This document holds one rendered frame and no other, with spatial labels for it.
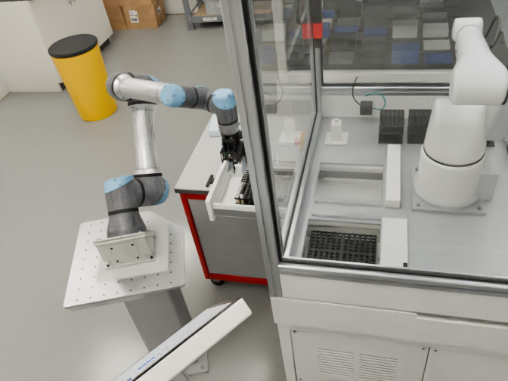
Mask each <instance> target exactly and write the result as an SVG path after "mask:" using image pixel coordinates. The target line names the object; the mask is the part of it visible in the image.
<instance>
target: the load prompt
mask: <svg viewBox="0 0 508 381"><path fill-rule="evenodd" d="M212 316H214V315H210V316H209V317H208V318H207V319H205V320H204V321H202V322H201V323H200V324H198V325H197V326H196V327H195V328H193V329H192V330H191V331H190V332H188V333H187V334H186V335H184V336H183V337H181V338H180V339H179V340H178V341H177V342H175V343H174V344H173V345H171V346H170V347H169V348H167V349H166V350H165V351H164V352H163V353H161V354H160V355H158V356H157V357H156V358H154V359H153V360H152V361H151V362H150V363H148V364H147V365H146V366H144V367H143V368H141V369H140V370H139V371H138V372H137V373H135V374H134V375H133V376H131V377H130V378H129V379H127V380H126V381H130V380H131V379H133V378H134V377H136V376H137V375H138V374H139V373H140V372H142V371H143V370H144V369H146V368H147V367H149V366H150V365H151V364H152V363H153V362H154V361H156V360H157V359H158V358H160V357H161V356H163V355H164V354H165V353H166V352H167V351H169V350H170V349H171V348H173V347H174V346H175V345H177V344H178V343H179V342H180V341H182V340H183V339H184V338H185V337H187V336H188V335H190V334H191V333H192V332H194V331H195V330H196V329H197V328H198V327H200V326H201V325H202V324H204V323H205V322H206V321H208V319H210V318H211V317H212Z"/></svg>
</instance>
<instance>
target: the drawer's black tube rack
mask: <svg viewBox="0 0 508 381"><path fill-rule="evenodd" d="M241 194H242V195H243V198H242V199H241V198H240V197H239V200H240V203H237V202H236V204H240V205H251V206H254V200H253V196H252V188H251V183H250V178H249V173H248V175H247V177H246V181H245V183H244V186H243V189H242V191H241ZM241 200H243V201H244V203H243V204H242V203H241Z"/></svg>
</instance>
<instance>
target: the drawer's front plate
mask: <svg viewBox="0 0 508 381"><path fill-rule="evenodd" d="M227 167H228V164H227V161H226V160H224V162H223V163H222V164H221V166H220V168H219V171H218V173H217V175H216V177H215V180H214V182H213V184H212V186H211V189H210V191H209V194H208V196H207V198H206V208H207V211H208V214H209V219H210V221H215V219H216V216H217V215H215V213H214V210H213V205H212V204H213V203H220V202H221V199H222V197H223V195H224V192H225V189H226V187H227V185H228V182H229V180H230V177H231V173H230V171H229V172H227Z"/></svg>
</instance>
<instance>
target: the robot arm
mask: <svg viewBox="0 0 508 381"><path fill-rule="evenodd" d="M106 90H107V92H108V94H109V95H110V96H111V97H112V98H114V99H116V100H118V101H127V103H128V108H129V109H130V110H131V111H132V121H133V130H134V139H135V157H136V166H137V170H136V172H135V173H134V174H133V175H124V176H120V177H117V178H112V179H110V180H107V181H105V182H104V193H105V198H106V203H107V211H108V217H109V221H108V226H107V238H111V237H118V236H123V235H127V234H135V233H138V232H139V231H141V232H144V231H147V227H146V225H145V223H144V221H143V219H142V217H141V216H140V213H139V209H138V207H142V206H155V205H159V204H161V203H164V202H165V201H166V199H167V197H168V195H169V183H168V182H167V180H166V179H165V178H164V177H163V175H162V172H161V171H160V170H159V169H158V164H157V155H156V136H155V127H154V118H153V110H154V109H155V108H156V104H164V105H165V106H167V107H180V108H189V109H198V110H206V111H208V112H210V113H214V114H215V115H216V118H217V121H218V129H219V131H220V133H221V136H222V139H221V141H222V145H223V146H222V148H221V151H220V155H222V156H223V159H222V157H221V162H222V163H223V162H224V160H226V161H227V164H228V167H227V172H229V171H230V170H231V171H232V172H233V173H234V174H235V170H236V167H235V165H234V164H238V163H239V164H241V172H242V173H243V174H244V175H245V173H246V170H247V166H248V165H247V161H246V152H245V147H244V143H243V142H242V141H240V139H243V135H242V130H241V129H240V122H239V119H238V115H237V106H236V100H235V98H234V93H233V91H232V90H230V89H229V88H220V89H218V90H216V91H213V90H210V89H208V88H206V87H203V86H196V87H191V86H186V85H177V84H170V83H164V82H158V80H157V79H156V78H155V77H153V76H149V75H147V74H140V73H130V72H125V71H117V72H115V73H112V74H110V75H109V76H108V78H107V81H106ZM224 157H225V158H224ZM133 176H134V177H133Z"/></svg>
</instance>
